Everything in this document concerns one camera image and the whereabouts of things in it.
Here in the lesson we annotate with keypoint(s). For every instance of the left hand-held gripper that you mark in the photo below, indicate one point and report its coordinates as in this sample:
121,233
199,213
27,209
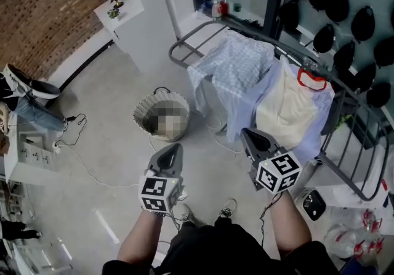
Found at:
160,193

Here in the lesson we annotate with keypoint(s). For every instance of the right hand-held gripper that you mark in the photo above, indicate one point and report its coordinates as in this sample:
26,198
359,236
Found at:
277,172

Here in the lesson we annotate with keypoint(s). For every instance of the cream shirt with red collar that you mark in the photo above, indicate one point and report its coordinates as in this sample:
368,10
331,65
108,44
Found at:
292,104

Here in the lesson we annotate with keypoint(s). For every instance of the blue checkered clothes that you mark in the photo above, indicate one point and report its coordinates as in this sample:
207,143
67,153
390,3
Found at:
234,70

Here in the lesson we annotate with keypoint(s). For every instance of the grey metal drying rack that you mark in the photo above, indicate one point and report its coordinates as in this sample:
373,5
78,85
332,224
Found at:
354,181

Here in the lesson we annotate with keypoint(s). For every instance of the person's right forearm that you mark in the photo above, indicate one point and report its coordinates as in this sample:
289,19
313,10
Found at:
287,221

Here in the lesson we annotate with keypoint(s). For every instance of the person's left forearm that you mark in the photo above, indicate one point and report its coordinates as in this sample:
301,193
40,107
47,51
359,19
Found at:
141,237

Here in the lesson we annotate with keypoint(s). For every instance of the white woven laundry basket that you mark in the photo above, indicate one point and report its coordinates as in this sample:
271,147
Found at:
144,110

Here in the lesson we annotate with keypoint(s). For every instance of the person's left shoe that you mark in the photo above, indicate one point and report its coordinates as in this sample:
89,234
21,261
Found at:
189,213

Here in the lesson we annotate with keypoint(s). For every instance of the person's shoe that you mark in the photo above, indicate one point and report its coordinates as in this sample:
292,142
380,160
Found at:
189,213
228,207

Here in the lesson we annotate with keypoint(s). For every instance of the person's right shoe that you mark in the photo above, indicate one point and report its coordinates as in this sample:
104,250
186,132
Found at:
228,207

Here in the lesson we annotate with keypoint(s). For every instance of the white black small appliance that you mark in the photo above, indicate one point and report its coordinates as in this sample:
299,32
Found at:
313,204

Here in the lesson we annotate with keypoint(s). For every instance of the person's black clothing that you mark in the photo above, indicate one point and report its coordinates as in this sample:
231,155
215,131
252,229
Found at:
221,249

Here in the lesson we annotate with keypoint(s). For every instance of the white power strip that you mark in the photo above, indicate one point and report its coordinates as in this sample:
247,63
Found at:
56,147

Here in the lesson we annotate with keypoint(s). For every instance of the clear plastic bag red print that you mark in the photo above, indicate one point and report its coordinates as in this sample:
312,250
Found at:
357,237

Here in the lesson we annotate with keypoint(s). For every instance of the small green jar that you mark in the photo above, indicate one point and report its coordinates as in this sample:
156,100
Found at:
237,6

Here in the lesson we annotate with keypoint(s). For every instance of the clear bottle green label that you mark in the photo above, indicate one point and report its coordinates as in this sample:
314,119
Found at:
216,10

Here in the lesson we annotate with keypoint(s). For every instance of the red plastic bottle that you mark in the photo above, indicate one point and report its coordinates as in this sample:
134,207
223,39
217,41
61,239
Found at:
224,7

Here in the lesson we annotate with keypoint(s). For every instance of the white drawer desk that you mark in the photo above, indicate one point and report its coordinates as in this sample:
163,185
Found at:
27,157

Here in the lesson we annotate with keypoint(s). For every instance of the white shelf cabinet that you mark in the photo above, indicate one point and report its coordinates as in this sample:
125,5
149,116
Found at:
147,15

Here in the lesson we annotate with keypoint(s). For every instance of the blue plastic bottle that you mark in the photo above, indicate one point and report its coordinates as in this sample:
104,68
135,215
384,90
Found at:
202,7

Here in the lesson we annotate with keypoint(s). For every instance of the small potted plant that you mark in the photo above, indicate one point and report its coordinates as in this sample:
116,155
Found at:
113,13

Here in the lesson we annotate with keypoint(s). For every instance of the wall of black caps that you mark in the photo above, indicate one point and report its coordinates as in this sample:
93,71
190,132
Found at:
338,0

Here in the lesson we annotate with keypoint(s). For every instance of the white metal table frame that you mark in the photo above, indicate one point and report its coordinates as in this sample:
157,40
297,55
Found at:
27,255

